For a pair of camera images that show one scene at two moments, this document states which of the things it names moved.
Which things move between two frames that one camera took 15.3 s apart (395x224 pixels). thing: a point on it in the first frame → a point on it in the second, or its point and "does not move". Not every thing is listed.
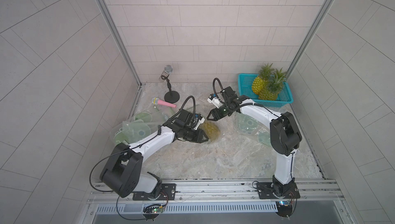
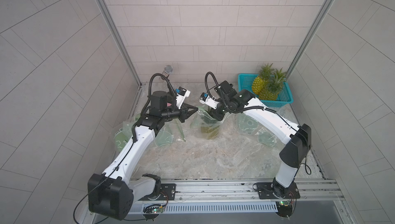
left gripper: (197, 138) → (183, 114)
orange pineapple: (280, 76) does not move
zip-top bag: (251, 126) does not move
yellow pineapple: (259, 81) does not move
